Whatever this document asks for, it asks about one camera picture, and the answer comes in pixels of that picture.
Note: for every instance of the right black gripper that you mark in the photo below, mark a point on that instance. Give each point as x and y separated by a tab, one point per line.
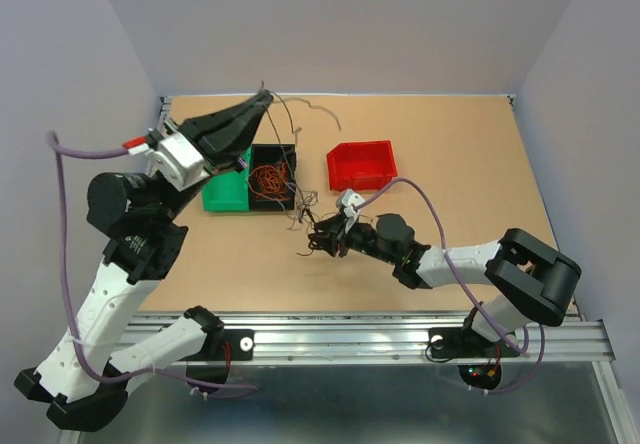
333	234

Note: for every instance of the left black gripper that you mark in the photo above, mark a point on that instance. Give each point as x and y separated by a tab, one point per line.
224	137

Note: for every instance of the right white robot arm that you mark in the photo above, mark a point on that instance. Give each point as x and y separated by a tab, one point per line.
535	282

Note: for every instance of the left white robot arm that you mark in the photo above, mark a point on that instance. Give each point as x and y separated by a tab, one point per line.
87	379

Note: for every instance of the green plastic bin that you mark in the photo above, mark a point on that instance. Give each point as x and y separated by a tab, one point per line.
228	192

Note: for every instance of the black plastic bin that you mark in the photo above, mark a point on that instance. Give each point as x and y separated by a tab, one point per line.
272	177

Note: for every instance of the red plastic bin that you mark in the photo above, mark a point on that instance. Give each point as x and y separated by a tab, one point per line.
361	166

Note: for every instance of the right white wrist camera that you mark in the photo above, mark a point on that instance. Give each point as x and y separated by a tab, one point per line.
348	203

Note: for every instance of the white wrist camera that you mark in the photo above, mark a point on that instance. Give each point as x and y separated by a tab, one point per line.
176	158
348	203

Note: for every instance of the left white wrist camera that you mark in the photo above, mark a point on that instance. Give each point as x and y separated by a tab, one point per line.
176	158

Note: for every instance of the aluminium table side frame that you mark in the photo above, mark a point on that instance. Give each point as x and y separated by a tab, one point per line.
134	211

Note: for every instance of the aluminium mounting rail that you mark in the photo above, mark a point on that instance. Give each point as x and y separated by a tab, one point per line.
387	339

